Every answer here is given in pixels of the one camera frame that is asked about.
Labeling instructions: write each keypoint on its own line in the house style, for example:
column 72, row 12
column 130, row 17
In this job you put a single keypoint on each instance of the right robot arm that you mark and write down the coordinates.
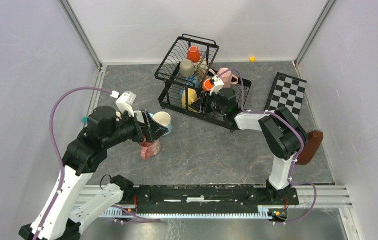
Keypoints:
column 284, row 135

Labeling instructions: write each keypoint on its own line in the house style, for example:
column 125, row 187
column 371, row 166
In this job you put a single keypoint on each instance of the blue ribbed mug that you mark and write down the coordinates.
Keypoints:
column 193, row 83

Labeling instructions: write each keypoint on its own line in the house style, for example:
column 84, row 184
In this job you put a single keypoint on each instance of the brown wooden stand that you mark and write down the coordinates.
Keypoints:
column 315, row 138

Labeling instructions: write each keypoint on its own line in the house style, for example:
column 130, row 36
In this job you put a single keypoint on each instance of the black wire dish rack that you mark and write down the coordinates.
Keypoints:
column 168, row 72

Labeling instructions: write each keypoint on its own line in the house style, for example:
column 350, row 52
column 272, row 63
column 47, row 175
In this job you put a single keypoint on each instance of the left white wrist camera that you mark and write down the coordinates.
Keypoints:
column 124, row 102

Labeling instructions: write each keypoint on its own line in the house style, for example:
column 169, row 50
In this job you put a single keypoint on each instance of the orange cup rack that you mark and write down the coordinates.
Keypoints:
column 193, row 54
column 207, row 85

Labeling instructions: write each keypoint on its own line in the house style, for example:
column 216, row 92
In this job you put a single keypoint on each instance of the checkerboard calibration board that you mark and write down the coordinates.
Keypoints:
column 286, row 91

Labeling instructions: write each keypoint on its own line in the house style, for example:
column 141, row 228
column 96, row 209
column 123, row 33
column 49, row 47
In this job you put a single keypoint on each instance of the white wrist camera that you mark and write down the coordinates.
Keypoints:
column 217, row 84
column 124, row 102

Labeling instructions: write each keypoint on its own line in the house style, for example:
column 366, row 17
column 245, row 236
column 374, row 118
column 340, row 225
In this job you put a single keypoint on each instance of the orange cup lower rack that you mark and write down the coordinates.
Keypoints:
column 207, row 85

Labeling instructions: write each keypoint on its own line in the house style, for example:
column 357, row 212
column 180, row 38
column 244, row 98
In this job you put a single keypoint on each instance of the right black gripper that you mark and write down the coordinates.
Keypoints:
column 206, row 99

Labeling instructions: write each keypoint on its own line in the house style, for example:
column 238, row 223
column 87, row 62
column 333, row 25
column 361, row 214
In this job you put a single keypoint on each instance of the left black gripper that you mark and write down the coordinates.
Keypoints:
column 147, row 131

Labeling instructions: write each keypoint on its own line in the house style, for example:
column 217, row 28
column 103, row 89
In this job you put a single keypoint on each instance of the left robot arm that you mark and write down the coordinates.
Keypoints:
column 104, row 130

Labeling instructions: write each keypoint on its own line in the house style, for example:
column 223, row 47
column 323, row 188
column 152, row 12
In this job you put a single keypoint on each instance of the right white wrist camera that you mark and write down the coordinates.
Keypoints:
column 217, row 84

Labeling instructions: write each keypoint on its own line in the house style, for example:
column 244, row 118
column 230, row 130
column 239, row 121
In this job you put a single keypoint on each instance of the yellow mug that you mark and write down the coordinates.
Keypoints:
column 188, row 97

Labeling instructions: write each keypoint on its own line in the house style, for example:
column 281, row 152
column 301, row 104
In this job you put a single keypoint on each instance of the light blue faceted mug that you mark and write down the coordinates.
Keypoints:
column 164, row 119

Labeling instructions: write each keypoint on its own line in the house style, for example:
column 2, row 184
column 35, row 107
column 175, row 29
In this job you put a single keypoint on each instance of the pink faceted mug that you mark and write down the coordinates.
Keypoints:
column 227, row 77

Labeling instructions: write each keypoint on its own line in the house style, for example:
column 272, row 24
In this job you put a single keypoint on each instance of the beige grey mug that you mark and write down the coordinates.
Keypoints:
column 187, row 68

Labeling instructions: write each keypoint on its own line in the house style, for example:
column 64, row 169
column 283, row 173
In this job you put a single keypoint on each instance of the white patterned mug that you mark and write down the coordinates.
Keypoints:
column 202, row 69

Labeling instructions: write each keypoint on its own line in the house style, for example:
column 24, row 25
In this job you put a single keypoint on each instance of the orange cup top rack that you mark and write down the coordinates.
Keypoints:
column 193, row 54

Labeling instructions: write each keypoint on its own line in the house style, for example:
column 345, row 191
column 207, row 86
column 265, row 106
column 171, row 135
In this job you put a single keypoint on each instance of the pink speckled mug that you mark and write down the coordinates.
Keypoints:
column 149, row 149

